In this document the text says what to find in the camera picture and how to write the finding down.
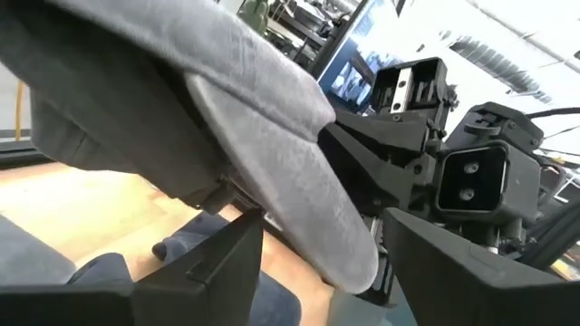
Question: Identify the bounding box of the large blue-screen monitor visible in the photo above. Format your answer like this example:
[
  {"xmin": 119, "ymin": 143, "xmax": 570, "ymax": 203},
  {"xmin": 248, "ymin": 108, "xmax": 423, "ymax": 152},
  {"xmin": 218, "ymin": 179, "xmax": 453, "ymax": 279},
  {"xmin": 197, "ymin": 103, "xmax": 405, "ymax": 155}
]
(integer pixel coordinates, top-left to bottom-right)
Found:
[{"xmin": 316, "ymin": 0, "xmax": 404, "ymax": 114}]

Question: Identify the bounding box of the yellow hanging cable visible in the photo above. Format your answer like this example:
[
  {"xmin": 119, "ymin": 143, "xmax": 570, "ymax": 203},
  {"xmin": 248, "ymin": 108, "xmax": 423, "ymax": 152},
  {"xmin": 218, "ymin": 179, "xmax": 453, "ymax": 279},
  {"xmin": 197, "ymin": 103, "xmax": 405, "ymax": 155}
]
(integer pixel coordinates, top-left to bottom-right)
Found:
[{"xmin": 14, "ymin": 80, "xmax": 24, "ymax": 142}]

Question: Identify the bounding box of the light grey-blue baseball cap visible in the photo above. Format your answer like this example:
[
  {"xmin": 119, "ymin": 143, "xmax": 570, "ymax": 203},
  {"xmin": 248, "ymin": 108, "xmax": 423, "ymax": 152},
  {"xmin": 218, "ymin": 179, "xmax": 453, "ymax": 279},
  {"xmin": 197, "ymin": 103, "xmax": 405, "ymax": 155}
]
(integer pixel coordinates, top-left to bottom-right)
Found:
[{"xmin": 0, "ymin": 0, "xmax": 380, "ymax": 295}]

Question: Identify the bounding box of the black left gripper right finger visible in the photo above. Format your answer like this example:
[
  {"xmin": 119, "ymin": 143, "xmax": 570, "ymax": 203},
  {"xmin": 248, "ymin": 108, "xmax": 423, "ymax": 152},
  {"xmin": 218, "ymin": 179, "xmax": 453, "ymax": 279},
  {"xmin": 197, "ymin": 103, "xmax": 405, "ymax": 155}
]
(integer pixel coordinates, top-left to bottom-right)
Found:
[{"xmin": 382, "ymin": 206, "xmax": 580, "ymax": 326}]

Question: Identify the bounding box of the dark blue baseball cap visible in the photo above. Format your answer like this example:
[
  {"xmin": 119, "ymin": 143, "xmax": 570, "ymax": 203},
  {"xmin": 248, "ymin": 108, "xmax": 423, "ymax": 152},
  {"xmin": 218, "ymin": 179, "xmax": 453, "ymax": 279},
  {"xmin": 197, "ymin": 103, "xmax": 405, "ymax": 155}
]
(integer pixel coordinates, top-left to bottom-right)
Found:
[
  {"xmin": 151, "ymin": 211, "xmax": 303, "ymax": 326},
  {"xmin": 0, "ymin": 215, "xmax": 133, "ymax": 287}
]

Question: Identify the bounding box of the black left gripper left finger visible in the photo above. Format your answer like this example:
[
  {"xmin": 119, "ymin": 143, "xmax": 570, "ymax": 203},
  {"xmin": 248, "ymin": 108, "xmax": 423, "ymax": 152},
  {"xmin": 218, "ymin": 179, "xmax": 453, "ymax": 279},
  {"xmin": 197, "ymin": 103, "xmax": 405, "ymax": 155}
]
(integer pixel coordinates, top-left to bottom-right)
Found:
[{"xmin": 130, "ymin": 206, "xmax": 266, "ymax": 326}]

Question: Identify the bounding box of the black monitor stand post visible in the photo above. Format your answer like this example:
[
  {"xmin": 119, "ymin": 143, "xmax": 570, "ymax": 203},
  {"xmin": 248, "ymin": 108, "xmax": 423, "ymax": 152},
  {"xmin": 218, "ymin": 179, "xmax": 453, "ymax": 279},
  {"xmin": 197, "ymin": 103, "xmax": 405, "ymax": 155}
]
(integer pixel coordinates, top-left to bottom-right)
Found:
[{"xmin": 309, "ymin": 0, "xmax": 371, "ymax": 79}]

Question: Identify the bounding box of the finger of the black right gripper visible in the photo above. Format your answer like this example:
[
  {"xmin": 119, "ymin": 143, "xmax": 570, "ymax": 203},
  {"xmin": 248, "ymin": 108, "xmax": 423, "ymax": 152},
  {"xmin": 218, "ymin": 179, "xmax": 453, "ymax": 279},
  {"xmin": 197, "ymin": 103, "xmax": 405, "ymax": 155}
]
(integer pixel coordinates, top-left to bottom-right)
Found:
[
  {"xmin": 333, "ymin": 110, "xmax": 431, "ymax": 156},
  {"xmin": 316, "ymin": 124, "xmax": 417, "ymax": 208}
]

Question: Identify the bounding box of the tall green cactus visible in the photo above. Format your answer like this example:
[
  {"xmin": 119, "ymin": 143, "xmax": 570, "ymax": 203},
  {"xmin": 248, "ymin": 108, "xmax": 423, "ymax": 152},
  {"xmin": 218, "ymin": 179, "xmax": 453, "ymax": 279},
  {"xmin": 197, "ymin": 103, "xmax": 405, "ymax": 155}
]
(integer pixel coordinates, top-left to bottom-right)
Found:
[{"xmin": 237, "ymin": 0, "xmax": 272, "ymax": 36}]

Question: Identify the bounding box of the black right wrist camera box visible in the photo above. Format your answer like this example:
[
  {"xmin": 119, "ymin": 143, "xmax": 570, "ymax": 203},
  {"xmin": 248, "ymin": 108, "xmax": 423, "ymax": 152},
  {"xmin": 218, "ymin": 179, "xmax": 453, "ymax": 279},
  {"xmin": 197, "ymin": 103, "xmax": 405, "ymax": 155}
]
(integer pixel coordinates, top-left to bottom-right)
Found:
[{"xmin": 433, "ymin": 101, "xmax": 545, "ymax": 225}]

